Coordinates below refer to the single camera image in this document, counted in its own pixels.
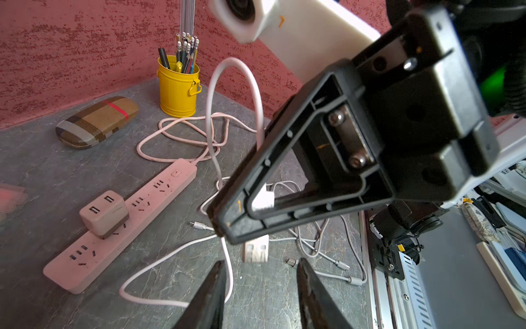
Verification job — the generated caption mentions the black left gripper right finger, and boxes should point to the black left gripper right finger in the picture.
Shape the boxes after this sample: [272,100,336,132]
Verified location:
[297,258,352,329]

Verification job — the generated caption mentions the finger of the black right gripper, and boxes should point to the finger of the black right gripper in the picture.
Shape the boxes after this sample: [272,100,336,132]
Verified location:
[207,59,395,244]

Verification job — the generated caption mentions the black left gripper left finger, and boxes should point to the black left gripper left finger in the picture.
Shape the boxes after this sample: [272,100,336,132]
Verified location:
[173,260,226,329]

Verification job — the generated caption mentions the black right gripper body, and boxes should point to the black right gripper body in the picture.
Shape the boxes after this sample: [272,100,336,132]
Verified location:
[353,4,500,202]

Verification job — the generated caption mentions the white usb charging cable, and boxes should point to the white usb charging cable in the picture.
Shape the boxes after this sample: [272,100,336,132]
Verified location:
[118,56,276,308]

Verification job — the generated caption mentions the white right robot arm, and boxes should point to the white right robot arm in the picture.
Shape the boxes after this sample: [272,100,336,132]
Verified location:
[208,1,525,244]

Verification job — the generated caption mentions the pink power strip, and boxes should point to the pink power strip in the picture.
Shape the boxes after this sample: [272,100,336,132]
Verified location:
[42,159,197,294]

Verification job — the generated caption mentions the yellow metal pencil bucket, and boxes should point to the yellow metal pencil bucket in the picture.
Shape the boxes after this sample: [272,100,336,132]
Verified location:
[157,58,202,118]

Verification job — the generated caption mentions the bundle of colored pencils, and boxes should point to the bundle of colored pencils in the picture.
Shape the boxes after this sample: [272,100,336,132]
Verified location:
[158,32,200,74]

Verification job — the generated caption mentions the plaid brown glasses case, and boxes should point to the plaid brown glasses case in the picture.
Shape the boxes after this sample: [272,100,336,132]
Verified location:
[55,96,139,149]

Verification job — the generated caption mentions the rainbow highlighter pack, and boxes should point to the rainbow highlighter pack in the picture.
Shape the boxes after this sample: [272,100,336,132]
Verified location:
[1,183,28,214]

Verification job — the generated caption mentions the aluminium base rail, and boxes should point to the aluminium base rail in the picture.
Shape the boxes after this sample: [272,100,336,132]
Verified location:
[359,205,526,329]

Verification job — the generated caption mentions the pink usb wall adapter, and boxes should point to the pink usb wall adapter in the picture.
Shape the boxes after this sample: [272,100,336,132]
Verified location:
[79,190,130,239]

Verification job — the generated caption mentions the pink power strip cord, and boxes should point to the pink power strip cord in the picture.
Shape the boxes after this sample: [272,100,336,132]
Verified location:
[136,112,258,165]

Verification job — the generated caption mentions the aluminium corner post right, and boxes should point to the aluminium corner post right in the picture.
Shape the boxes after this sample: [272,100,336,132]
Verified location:
[179,0,196,36]

